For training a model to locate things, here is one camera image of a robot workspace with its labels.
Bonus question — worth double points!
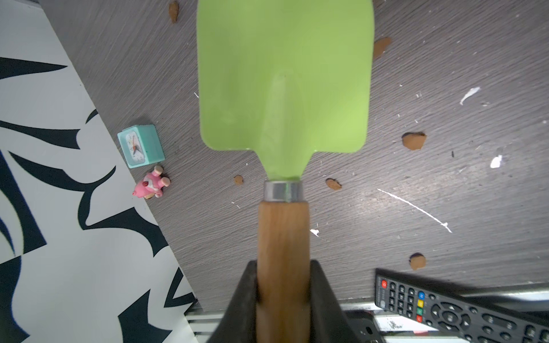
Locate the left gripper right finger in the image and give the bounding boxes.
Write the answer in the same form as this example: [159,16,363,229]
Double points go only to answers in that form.
[310,260,360,342]

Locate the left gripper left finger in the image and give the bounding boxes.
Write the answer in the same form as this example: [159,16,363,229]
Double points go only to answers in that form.
[208,260,257,343]

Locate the light green small trowel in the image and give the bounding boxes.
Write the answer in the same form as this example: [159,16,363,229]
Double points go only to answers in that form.
[197,1,375,342]

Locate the black remote control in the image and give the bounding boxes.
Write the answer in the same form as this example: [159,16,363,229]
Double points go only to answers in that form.
[375,269,548,342]

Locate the pink toy figure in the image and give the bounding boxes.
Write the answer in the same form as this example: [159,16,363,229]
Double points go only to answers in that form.
[132,165,171,200]

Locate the small teal alarm clock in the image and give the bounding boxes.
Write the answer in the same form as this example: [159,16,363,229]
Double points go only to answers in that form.
[117,124,165,169]

